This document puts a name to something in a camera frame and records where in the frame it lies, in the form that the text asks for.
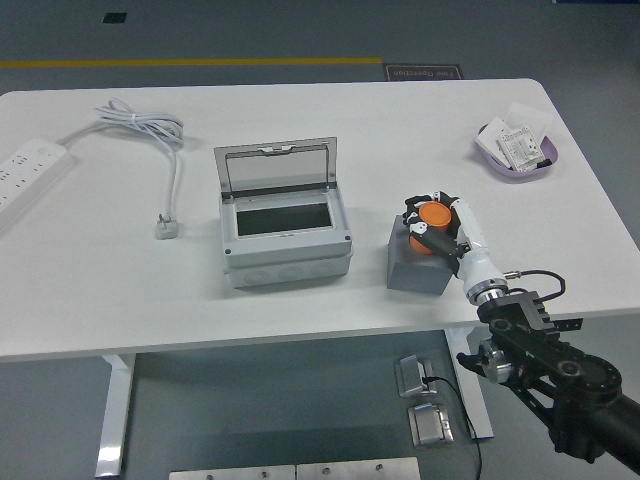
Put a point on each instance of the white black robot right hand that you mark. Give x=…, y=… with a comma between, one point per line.
x=475, y=265

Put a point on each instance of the orange cylindrical battery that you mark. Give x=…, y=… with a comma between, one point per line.
x=435, y=216

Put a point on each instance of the grey plastic junction box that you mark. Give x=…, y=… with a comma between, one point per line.
x=285, y=250

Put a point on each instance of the transparent hinged box lid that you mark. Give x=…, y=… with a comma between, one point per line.
x=275, y=170

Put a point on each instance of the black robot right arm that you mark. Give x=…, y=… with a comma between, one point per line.
x=525, y=312

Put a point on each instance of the small white flat box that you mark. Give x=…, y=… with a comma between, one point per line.
x=492, y=137

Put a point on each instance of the grey block with round hole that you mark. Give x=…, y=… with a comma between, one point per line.
x=415, y=277

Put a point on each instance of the purple plastic tray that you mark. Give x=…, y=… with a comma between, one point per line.
x=520, y=176

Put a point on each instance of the black table control panel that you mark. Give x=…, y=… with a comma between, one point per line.
x=570, y=324

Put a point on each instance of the silver floor socket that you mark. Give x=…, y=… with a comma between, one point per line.
x=412, y=375
x=429, y=425

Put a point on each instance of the white printed card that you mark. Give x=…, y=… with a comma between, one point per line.
x=522, y=147

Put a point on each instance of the white table leg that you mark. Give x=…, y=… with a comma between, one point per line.
x=475, y=405
x=112, y=425

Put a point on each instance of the plain white paper packet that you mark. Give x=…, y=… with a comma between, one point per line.
x=525, y=116

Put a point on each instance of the brown floor sign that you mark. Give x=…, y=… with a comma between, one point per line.
x=425, y=72

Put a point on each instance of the grey metal floor plate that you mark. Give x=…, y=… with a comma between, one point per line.
x=357, y=470
x=230, y=473

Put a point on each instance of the yellow floor tape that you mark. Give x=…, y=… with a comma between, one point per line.
x=200, y=62

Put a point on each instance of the black square floor cover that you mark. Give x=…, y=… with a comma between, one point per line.
x=114, y=18

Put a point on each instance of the white power strip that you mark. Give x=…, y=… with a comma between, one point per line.
x=25, y=170

